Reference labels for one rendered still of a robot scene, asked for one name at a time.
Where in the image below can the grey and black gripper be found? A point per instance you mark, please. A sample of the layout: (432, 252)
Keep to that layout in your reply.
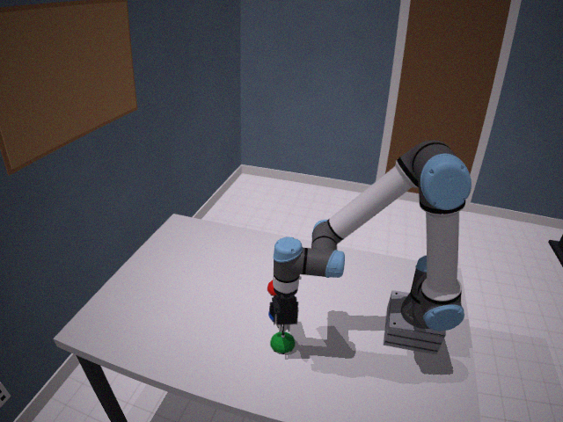
(284, 317)

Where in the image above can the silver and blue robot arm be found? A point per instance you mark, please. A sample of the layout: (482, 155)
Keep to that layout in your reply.
(444, 180)

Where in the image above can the green bell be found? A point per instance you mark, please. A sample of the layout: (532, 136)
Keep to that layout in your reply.
(282, 343)

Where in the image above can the red dome bell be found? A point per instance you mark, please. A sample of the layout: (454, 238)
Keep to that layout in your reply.
(270, 288)

